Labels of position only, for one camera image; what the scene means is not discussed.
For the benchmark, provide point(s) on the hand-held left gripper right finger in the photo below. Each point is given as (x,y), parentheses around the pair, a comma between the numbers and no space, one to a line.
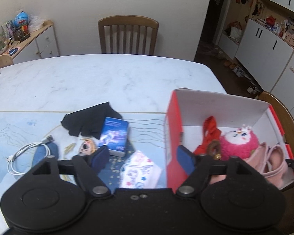
(186,160)

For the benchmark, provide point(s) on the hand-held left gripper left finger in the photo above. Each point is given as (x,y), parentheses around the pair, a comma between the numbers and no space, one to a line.
(100,158)

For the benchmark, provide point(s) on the pink shoes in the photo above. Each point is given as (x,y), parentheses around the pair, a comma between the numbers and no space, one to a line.
(274,161)

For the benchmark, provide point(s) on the blue card box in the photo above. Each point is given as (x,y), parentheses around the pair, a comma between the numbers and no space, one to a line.
(115,134)

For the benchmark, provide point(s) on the red cloth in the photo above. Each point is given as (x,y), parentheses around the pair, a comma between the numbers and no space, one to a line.
(209,129)

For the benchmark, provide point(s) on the black glove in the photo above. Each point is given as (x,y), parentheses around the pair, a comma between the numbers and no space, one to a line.
(88,120)

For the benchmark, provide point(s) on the white cartoon printed face mask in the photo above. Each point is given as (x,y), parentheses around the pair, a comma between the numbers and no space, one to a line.
(139,169)

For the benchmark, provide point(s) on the pink plush toy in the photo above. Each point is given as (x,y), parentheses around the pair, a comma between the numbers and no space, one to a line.
(240,142)

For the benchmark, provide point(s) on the red shoe box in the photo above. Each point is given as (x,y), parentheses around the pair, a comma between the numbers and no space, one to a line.
(225,107)

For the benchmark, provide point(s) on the wooden slat-back chair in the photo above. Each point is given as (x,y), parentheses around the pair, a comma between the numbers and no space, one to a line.
(128,36)
(284,110)

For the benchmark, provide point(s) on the white sneakers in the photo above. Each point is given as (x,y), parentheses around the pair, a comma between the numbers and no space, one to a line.
(240,72)
(253,89)

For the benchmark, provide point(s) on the pale blue table mat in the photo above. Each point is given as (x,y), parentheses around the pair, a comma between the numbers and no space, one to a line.
(14,127)

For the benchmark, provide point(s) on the yellow slippers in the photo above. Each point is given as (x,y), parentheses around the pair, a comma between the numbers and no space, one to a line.
(229,63)

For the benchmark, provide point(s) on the cardboard box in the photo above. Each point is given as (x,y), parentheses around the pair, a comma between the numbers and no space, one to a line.
(291,36)

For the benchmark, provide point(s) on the white wooden sideboard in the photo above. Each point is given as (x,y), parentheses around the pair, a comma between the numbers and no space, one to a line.
(44,41)

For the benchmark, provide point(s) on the white pump bottle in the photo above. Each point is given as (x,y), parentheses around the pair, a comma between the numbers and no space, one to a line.
(278,27)

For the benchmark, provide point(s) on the blue round coaster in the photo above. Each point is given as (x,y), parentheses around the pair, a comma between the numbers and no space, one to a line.
(12,51)

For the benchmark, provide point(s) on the dark entrance door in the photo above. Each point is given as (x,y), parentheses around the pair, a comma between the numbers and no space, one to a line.
(210,24)

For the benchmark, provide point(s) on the light wooden baby chair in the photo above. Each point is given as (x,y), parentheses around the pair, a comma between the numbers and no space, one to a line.
(2,60)

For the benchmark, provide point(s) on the red bag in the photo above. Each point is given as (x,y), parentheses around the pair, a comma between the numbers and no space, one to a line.
(232,28)

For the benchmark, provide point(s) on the red pot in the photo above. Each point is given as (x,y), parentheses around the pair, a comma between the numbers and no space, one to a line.
(270,20)

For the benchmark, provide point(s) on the black gadget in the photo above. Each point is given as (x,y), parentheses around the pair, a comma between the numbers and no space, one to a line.
(22,34)

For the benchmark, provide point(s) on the clear plastic bag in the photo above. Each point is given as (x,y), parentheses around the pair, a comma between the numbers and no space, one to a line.
(36,20)

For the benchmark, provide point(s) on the colourful picture book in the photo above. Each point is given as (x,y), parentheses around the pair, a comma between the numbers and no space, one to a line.
(7,29)

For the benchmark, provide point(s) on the blue globe toy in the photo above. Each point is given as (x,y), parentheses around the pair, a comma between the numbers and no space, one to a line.
(21,18)

